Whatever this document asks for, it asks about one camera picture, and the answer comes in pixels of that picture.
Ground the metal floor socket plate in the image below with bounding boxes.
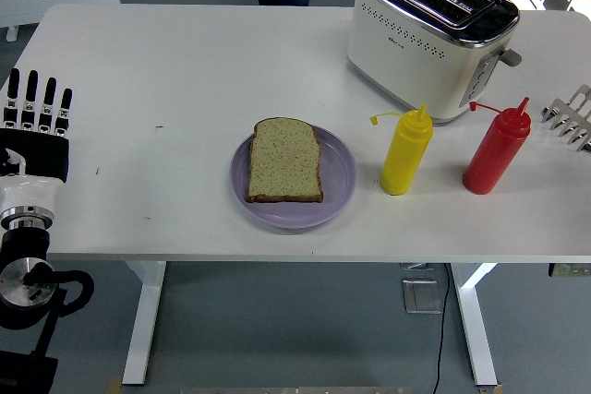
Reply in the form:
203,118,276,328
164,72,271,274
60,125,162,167
401,278,443,316

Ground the white table leg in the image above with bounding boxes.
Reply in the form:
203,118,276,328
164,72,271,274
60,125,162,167
451,262,500,387
120,260,167,386

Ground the slice of brown bread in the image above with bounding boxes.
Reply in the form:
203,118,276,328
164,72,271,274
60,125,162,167
244,116,324,204

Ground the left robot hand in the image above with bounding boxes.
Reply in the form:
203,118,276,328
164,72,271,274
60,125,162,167
0,67,74,215

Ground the metal toast rack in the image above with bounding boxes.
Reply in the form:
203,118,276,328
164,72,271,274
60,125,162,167
541,83,591,153

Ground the thin black floor cable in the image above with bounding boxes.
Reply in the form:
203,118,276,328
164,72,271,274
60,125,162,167
431,263,452,394

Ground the purple round plate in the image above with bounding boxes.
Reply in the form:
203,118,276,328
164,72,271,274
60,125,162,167
230,125,359,229

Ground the red squeeze bottle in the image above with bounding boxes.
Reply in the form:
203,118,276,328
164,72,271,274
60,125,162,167
462,96,532,196

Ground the white and chrome toaster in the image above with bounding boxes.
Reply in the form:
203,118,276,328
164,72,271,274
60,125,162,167
346,0,522,126

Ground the yellow squeeze bottle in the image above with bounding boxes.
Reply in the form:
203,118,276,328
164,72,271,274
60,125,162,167
368,101,435,197

